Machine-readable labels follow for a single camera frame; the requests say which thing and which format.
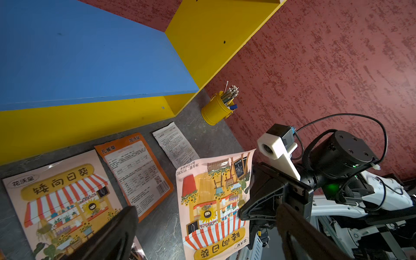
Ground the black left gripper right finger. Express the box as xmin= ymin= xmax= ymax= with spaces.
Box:
xmin=276 ymin=204 xmax=350 ymax=260

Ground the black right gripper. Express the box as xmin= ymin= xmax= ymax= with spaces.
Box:
xmin=238 ymin=162 xmax=314 ymax=221

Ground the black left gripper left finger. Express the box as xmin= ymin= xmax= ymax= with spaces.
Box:
xmin=63 ymin=206 xmax=139 ymax=260

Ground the orange bordered seed bag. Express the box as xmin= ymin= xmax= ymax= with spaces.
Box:
xmin=94 ymin=133 xmax=174 ymax=222

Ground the white seed bag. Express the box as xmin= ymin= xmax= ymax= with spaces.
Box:
xmin=152 ymin=122 xmax=200 ymax=169

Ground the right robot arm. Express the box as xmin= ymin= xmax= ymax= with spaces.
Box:
xmin=238 ymin=124 xmax=416 ymax=260

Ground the yellow wooden shelf unit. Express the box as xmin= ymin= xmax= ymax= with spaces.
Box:
xmin=1 ymin=1 xmax=283 ymax=164

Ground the yellow pen holder cup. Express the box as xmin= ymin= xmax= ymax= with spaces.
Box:
xmin=201 ymin=82 xmax=239 ymax=126

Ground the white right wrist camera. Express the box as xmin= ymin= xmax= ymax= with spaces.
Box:
xmin=257 ymin=123 xmax=301 ymax=180

